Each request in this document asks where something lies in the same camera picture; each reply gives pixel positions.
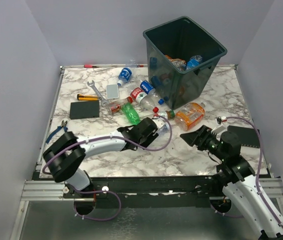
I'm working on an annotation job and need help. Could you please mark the blue label crushed bottle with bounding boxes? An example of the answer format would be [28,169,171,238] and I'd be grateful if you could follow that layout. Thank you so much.
[186,55,203,70]

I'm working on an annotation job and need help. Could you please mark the black flat box left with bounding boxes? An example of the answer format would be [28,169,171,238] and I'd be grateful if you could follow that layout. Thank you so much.
[69,101,100,120]

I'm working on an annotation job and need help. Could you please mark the yellow utility knife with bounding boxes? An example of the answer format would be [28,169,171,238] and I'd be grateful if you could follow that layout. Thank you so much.
[76,94,100,101]

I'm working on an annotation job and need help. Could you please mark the green plastic bottle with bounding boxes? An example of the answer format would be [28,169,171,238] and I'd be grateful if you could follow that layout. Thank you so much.
[121,102,141,125]

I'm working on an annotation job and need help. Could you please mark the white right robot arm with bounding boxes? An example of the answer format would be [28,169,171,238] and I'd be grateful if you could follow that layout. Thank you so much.
[180,125,283,240]

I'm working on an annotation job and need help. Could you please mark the red screwdriver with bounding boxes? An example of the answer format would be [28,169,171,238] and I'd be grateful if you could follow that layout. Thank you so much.
[83,64,99,69]

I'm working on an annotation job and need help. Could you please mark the silver wrench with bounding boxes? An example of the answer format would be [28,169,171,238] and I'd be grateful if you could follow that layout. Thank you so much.
[87,80,110,107]

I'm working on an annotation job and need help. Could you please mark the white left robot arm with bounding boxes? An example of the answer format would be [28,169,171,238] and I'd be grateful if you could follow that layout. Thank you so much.
[42,117,158,198]

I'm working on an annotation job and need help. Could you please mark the blue handled pliers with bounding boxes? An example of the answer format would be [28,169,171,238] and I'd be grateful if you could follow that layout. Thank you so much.
[45,120,68,144]

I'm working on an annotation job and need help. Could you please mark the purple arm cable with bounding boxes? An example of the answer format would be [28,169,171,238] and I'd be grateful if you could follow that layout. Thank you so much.
[41,114,174,222]
[210,116,283,240]

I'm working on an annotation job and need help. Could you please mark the red label water bottle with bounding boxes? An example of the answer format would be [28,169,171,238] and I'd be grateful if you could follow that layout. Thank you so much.
[130,87,159,113]

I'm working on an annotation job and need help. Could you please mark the green cap tea bottle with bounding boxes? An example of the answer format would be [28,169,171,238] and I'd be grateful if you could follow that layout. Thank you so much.
[156,110,175,120]

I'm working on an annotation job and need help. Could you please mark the dark green plastic bin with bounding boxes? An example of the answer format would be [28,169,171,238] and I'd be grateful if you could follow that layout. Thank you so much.
[143,16,228,110]

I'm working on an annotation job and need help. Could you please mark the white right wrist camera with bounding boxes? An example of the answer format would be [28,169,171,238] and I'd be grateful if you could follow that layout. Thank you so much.
[211,116,227,135]

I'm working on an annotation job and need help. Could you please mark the blue label bottle far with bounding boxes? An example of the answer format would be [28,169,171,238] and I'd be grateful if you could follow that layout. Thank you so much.
[117,67,132,87]

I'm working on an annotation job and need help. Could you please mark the white grey power bank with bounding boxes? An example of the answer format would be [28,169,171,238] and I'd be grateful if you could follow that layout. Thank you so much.
[106,84,119,100]

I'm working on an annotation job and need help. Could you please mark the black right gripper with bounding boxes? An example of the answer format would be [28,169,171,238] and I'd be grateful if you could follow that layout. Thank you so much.
[180,124,228,161]

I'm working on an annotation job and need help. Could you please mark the large orange label bottle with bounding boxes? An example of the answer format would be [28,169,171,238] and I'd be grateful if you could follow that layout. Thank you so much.
[174,102,206,131]

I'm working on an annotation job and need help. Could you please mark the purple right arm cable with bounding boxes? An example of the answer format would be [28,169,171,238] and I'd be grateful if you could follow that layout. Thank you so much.
[210,116,283,240]

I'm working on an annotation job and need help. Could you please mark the crushed orange label bottle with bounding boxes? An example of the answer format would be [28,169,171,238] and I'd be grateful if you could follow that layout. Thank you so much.
[164,55,174,61]

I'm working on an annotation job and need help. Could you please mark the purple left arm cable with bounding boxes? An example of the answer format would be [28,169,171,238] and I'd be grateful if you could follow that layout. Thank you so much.
[41,114,174,222]

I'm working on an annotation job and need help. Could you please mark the pepsi bottle beside bin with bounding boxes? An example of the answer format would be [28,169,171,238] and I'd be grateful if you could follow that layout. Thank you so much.
[139,80,165,105]

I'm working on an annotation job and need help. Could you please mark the black network switch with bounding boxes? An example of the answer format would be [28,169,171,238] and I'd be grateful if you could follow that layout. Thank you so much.
[227,125,260,149]

